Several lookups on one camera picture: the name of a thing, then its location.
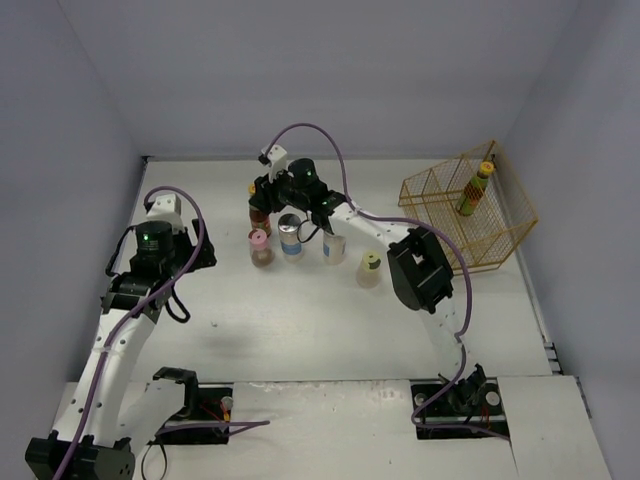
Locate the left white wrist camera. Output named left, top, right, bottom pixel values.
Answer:
left=145, top=194, right=184, bottom=233

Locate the pink lid spice shaker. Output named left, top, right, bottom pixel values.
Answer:
left=248, top=229, right=274, bottom=268

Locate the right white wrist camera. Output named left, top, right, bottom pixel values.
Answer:
left=258, top=144, right=288, bottom=183

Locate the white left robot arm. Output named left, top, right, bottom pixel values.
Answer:
left=25, top=219, right=216, bottom=479

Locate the silver lid jar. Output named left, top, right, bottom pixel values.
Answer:
left=278, top=213, right=304, bottom=263
left=323, top=231, right=346, bottom=266

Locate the silver lid jar right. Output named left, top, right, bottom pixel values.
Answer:
left=323, top=231, right=346, bottom=266

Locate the gold wire basket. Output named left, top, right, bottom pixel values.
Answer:
left=398, top=140, right=538, bottom=272

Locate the yellow lid spice shaker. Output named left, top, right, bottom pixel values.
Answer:
left=356, top=250, right=382, bottom=289

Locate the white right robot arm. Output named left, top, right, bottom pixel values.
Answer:
left=249, top=153, right=486, bottom=413

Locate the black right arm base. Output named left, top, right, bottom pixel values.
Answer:
left=411, top=364, right=510, bottom=441

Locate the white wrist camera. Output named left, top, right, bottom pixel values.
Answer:
left=145, top=194, right=184, bottom=233
left=258, top=144, right=288, bottom=183

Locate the silver lid jar left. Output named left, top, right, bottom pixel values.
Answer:
left=278, top=213, right=304, bottom=263

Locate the yellow cap sauce bottle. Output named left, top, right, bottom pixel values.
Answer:
left=456, top=161, right=495, bottom=216
left=249, top=203, right=272, bottom=237

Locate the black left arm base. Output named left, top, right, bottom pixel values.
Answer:
left=140, top=367, right=233, bottom=446

